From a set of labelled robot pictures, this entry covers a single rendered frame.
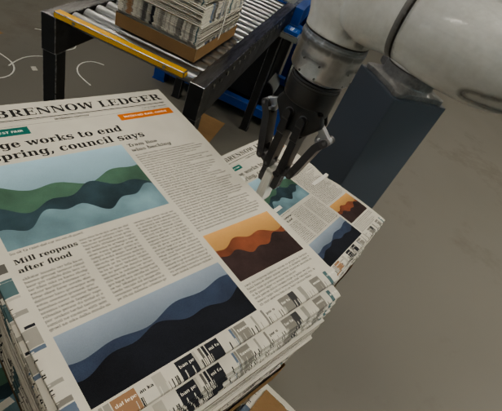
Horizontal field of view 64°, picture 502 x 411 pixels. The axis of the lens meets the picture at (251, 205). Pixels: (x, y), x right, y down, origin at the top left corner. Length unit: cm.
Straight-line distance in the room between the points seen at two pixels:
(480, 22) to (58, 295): 45
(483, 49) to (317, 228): 52
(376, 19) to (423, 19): 5
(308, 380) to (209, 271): 132
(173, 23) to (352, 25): 91
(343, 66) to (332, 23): 6
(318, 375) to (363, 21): 141
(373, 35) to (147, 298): 37
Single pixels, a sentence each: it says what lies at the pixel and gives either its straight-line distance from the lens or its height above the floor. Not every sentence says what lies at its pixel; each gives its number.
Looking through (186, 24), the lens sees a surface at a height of 91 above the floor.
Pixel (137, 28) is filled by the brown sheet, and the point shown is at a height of 83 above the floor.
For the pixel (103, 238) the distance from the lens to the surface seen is 39.
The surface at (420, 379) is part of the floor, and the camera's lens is 198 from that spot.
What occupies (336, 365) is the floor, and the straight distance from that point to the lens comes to 176.
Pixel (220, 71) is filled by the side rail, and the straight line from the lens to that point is 139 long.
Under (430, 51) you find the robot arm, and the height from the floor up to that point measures 127.
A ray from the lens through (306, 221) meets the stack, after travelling 87.
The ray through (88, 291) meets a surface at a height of 107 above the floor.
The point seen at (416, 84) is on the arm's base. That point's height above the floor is 104.
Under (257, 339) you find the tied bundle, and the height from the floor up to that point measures 106.
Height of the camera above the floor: 136
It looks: 40 degrees down
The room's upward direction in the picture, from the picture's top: 25 degrees clockwise
